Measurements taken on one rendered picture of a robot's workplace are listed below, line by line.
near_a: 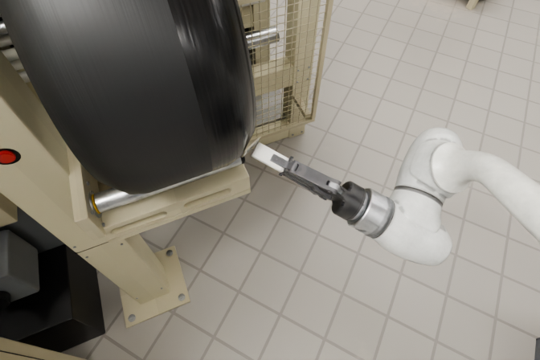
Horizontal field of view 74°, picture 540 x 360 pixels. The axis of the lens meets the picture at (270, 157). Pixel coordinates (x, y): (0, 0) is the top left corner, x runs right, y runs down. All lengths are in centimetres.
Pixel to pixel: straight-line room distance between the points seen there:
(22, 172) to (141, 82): 43
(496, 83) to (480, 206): 95
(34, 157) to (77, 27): 39
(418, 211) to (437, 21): 245
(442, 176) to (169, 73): 54
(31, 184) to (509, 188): 88
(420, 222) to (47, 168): 75
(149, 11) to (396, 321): 151
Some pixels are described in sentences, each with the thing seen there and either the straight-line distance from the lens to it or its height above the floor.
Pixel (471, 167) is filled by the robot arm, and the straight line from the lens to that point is 73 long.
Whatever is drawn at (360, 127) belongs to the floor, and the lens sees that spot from 215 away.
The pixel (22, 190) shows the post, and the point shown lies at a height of 95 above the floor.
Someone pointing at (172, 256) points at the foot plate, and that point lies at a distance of 174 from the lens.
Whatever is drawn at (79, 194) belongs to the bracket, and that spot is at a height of 95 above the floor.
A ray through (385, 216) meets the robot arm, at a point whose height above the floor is 97.
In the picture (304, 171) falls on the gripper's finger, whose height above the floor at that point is 103.
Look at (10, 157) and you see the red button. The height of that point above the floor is 106.
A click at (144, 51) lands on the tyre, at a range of 48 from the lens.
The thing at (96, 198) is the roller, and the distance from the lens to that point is 86.
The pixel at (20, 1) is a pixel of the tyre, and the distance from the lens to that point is 52.
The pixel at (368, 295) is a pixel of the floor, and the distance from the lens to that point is 170.
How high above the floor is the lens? 160
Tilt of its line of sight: 55 degrees down
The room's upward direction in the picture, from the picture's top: straight up
